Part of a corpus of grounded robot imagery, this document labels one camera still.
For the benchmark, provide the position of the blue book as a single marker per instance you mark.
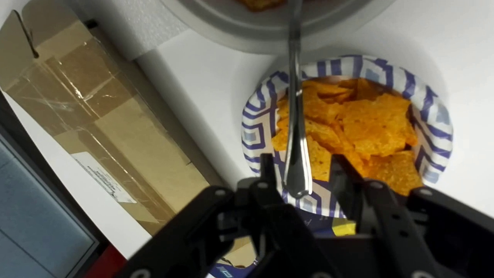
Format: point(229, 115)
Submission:
point(243, 257)

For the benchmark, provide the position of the brown cardboard box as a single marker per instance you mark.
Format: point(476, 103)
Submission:
point(102, 109)

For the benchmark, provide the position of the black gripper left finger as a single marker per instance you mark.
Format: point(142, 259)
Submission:
point(284, 245)

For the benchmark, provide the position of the white bowl with cereal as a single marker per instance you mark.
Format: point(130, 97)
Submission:
point(232, 23)

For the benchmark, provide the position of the patterned paper bowl with chips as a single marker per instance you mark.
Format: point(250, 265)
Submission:
point(382, 117)

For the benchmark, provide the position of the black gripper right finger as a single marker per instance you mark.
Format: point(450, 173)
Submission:
point(386, 242)

